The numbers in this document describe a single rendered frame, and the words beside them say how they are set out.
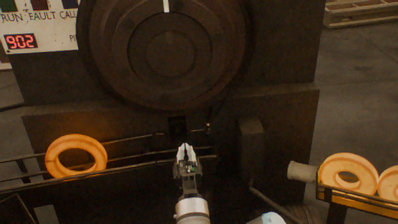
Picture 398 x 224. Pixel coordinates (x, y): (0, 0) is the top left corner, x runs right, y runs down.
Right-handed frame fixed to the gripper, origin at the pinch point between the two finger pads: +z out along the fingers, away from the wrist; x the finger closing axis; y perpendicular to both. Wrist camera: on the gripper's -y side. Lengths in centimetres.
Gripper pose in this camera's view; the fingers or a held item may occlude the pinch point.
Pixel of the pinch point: (185, 148)
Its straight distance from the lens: 116.9
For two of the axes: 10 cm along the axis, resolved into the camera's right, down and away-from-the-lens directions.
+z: -1.1, -7.6, 6.3
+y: -0.1, -6.4, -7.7
